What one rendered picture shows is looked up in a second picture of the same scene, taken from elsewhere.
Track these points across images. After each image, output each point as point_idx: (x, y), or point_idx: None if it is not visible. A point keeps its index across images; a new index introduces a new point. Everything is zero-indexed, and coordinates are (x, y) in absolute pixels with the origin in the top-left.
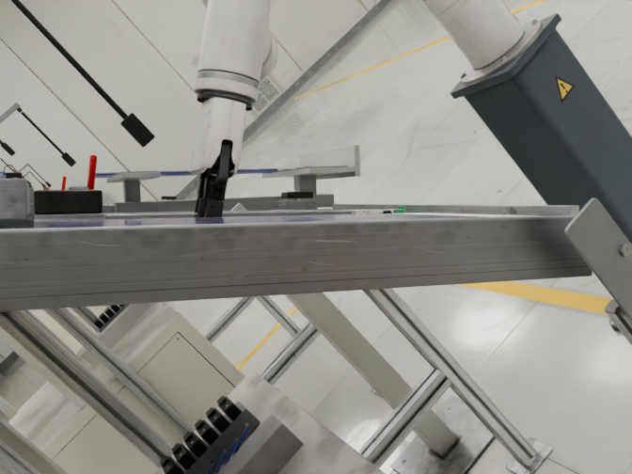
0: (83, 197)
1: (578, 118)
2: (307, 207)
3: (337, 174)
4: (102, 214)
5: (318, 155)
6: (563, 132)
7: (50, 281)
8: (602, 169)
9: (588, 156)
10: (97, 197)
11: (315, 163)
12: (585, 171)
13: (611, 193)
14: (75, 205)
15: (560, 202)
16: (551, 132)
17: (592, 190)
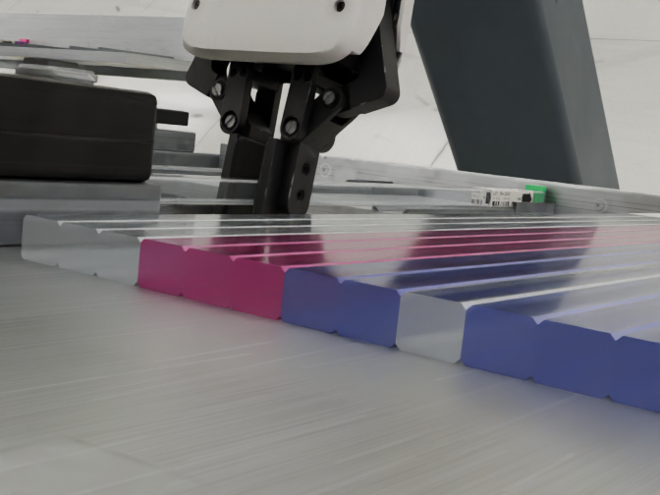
0: (105, 115)
1: (566, 35)
2: (179, 145)
3: (132, 70)
4: (154, 190)
5: (65, 22)
6: (554, 54)
7: None
8: (577, 124)
9: (569, 100)
10: (144, 119)
11: (52, 36)
12: (563, 125)
13: (580, 163)
14: (79, 146)
15: (486, 167)
16: (539, 51)
17: (561, 156)
